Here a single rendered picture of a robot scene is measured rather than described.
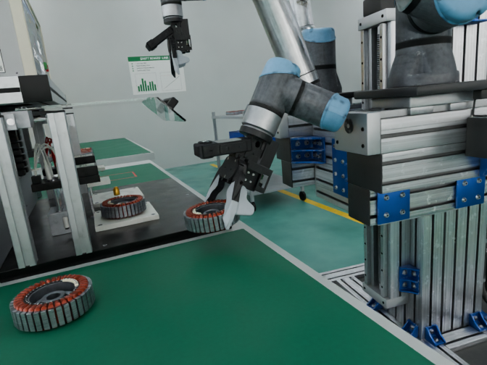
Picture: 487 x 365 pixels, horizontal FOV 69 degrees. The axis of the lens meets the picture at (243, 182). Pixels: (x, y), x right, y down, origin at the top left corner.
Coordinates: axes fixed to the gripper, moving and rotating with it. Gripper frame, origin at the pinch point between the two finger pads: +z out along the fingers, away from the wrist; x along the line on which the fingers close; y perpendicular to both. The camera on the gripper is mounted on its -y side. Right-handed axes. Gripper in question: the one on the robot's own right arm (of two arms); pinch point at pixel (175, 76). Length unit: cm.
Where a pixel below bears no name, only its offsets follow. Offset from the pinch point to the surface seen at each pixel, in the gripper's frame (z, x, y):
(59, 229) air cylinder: 37, -52, -37
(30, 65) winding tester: 0, -57, -35
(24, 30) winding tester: -6, -56, -34
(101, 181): 27, -50, -26
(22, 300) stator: 37, -87, -35
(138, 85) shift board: -30, 492, -8
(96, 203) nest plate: 37, -30, -31
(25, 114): 10, -63, -36
